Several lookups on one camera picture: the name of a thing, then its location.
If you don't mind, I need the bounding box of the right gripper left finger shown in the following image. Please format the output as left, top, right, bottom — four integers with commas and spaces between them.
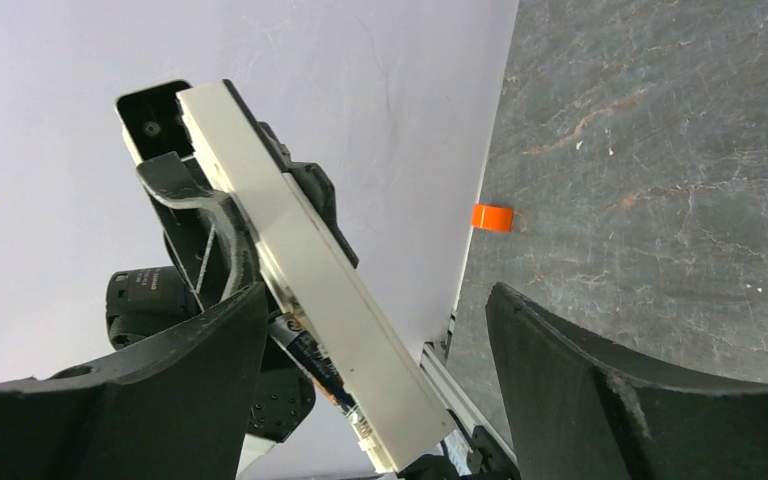
0, 283, 268, 479

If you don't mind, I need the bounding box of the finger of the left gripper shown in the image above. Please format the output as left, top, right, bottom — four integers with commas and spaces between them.
258, 121, 359, 269
136, 152, 261, 310

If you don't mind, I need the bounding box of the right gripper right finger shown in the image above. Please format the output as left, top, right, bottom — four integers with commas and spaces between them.
485, 283, 768, 479

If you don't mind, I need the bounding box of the black orange battery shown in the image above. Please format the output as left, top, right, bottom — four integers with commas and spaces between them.
269, 313, 372, 441

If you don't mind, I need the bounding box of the long white plastic bar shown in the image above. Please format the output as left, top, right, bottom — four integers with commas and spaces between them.
177, 81, 454, 473

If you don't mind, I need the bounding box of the orange tape roll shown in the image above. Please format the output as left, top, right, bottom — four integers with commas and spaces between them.
470, 203, 515, 233

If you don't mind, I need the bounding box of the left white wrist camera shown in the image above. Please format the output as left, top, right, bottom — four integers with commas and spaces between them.
115, 80, 193, 165

